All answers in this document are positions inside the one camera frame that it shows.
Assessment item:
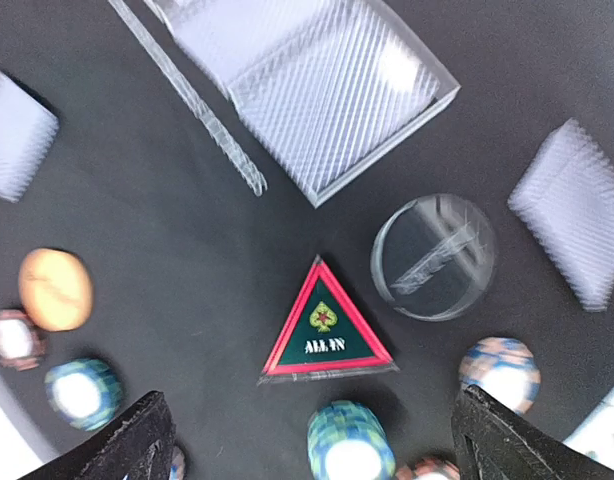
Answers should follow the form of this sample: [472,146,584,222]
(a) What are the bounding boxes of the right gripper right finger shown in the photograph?
[451,385,612,479]

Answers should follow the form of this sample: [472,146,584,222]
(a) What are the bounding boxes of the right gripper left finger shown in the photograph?
[25,391,175,480]

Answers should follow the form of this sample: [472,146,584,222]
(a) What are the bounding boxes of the blue peach stack front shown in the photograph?
[169,445,186,480]

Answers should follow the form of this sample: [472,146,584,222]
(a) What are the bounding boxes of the red black stack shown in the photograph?
[395,457,460,480]
[0,309,47,371]

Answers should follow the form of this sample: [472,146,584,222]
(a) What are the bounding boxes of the green chip stack front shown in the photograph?
[44,358,123,431]

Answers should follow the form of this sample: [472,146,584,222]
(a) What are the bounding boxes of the green chip stack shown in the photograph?
[307,400,395,480]
[44,358,123,431]

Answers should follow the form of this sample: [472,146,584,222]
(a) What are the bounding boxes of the red black stack front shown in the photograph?
[0,309,47,371]

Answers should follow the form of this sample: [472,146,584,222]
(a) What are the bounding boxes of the orange big blind button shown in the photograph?
[18,248,94,332]

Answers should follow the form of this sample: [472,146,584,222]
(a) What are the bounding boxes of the clear acrylic dealer button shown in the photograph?
[370,193,497,322]

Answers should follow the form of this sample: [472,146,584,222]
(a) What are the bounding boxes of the black triangular card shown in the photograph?
[258,256,398,385]

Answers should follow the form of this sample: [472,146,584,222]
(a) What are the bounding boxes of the dealt cards front player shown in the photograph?
[0,71,59,203]

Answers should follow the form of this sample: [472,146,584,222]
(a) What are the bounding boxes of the face down card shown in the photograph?
[146,0,264,95]
[228,1,460,207]

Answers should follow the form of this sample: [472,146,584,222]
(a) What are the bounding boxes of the floral tablecloth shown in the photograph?
[564,387,614,470]

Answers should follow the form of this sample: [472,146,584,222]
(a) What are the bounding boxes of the black poker mat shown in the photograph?
[0,1,614,479]

